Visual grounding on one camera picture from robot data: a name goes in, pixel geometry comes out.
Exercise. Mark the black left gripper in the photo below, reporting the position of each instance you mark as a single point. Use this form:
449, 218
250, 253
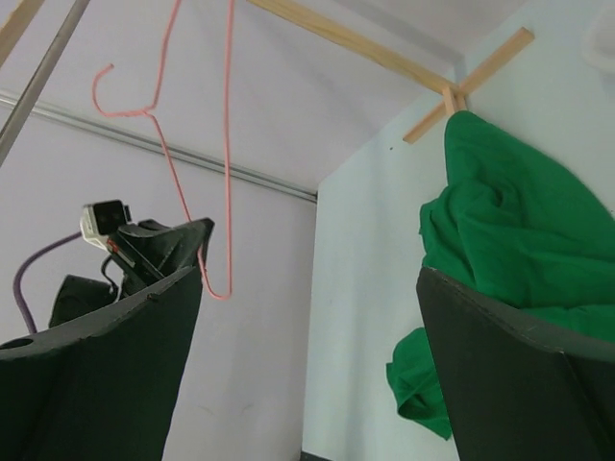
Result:
149, 251

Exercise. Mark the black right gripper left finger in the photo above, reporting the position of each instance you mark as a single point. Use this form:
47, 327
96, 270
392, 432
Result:
103, 386

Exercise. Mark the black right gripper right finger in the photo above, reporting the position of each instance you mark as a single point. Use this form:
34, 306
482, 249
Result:
516, 387

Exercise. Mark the green t shirt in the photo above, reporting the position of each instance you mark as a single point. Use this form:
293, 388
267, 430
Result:
519, 227

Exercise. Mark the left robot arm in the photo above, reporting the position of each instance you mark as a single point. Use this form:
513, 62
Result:
79, 296

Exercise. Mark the wooden clothes rack stand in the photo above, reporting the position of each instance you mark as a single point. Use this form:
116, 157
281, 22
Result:
453, 95

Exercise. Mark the white plastic basket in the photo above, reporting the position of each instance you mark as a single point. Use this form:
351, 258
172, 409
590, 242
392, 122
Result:
597, 46

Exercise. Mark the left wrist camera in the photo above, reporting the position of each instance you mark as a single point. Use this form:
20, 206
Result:
99, 220

